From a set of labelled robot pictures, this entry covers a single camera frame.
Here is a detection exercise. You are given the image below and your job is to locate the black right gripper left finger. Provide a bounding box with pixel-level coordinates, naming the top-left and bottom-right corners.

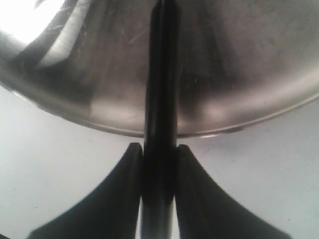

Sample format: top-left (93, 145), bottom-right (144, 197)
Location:
top-left (29, 143), bottom-right (143, 239)

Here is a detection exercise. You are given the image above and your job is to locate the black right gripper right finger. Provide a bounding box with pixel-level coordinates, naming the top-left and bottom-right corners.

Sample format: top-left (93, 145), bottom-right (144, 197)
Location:
top-left (175, 144), bottom-right (290, 239)

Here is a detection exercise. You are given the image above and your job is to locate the round stainless steel plate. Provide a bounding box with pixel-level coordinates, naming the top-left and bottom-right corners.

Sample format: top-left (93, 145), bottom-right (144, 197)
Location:
top-left (0, 0), bottom-right (319, 137)

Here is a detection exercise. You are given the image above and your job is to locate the black handled kitchen knife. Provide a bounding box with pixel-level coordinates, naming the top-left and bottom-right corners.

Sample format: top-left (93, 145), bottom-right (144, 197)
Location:
top-left (141, 0), bottom-right (180, 239)

